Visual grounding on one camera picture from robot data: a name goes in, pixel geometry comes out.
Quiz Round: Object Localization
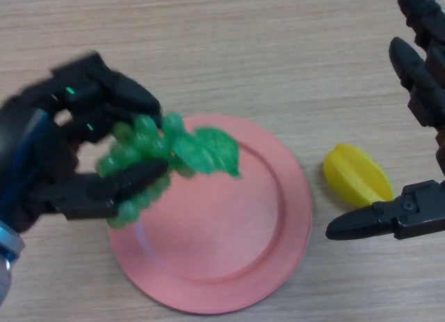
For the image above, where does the pink round plate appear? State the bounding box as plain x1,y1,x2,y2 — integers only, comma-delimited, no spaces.
106,114,313,315

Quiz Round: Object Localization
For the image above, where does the yellow starfruit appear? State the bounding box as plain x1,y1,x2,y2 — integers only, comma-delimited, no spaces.
322,143,395,207

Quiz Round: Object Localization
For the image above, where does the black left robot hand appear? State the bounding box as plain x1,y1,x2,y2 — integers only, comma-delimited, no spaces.
0,50,171,234

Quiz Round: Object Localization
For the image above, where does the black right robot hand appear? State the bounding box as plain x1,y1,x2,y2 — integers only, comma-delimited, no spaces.
325,0,445,241

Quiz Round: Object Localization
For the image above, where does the green grape bunch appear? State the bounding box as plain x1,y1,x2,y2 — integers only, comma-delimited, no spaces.
95,111,243,232

